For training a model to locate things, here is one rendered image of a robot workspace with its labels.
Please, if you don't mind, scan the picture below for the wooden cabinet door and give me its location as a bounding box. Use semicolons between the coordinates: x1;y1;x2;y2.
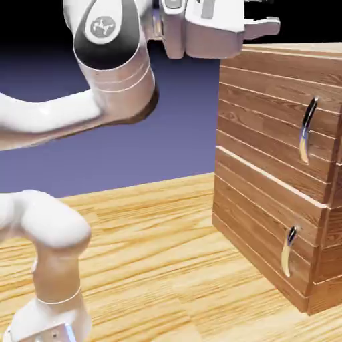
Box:
215;49;342;206
212;146;329;313

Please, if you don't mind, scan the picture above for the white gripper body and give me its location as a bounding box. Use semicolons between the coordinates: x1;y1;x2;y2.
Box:
183;0;246;59

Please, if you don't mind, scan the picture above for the curved metal door handle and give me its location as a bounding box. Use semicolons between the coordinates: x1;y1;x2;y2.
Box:
299;96;319;164
281;225;300;278

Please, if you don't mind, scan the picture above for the wooden cabinet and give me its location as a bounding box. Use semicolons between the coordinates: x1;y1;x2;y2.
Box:
212;42;342;317

